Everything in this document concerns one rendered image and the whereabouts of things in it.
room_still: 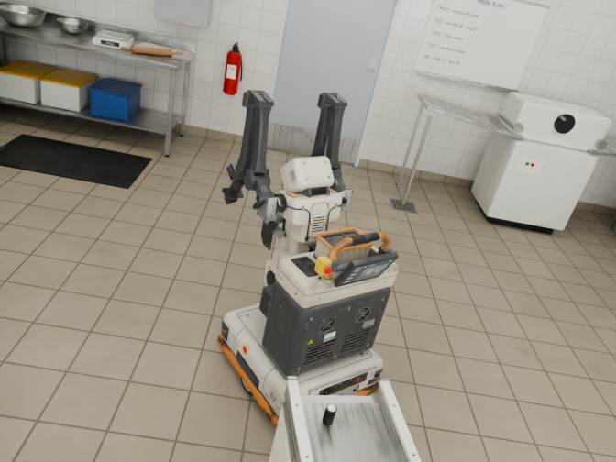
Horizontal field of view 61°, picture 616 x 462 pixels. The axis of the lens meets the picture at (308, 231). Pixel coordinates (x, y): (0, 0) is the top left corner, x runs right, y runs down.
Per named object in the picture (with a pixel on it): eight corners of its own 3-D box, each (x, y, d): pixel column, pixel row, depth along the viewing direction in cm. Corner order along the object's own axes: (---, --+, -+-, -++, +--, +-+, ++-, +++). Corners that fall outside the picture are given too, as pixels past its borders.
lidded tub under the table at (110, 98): (87, 115, 492) (87, 88, 480) (104, 102, 532) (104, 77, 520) (128, 122, 496) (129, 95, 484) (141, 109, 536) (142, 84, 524)
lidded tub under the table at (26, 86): (-6, 96, 486) (-8, 69, 474) (21, 85, 527) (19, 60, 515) (35, 104, 488) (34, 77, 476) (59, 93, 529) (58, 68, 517)
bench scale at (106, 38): (92, 45, 464) (92, 35, 460) (101, 38, 492) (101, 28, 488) (126, 50, 469) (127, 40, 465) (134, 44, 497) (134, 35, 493)
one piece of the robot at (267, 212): (276, 220, 238) (278, 197, 233) (267, 222, 235) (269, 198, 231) (264, 213, 245) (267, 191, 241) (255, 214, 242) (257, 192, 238)
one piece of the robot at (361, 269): (381, 280, 240) (408, 254, 224) (320, 296, 220) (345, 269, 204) (369, 260, 244) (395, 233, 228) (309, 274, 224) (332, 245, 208)
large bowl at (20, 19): (-11, 24, 457) (-13, 6, 450) (12, 18, 491) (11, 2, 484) (34, 33, 460) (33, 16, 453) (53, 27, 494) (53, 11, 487)
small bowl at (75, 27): (51, 32, 476) (51, 20, 471) (64, 28, 500) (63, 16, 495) (81, 38, 478) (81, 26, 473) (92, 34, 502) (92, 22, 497)
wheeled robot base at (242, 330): (379, 395, 274) (391, 359, 262) (277, 438, 238) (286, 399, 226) (308, 318, 319) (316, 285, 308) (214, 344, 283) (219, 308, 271)
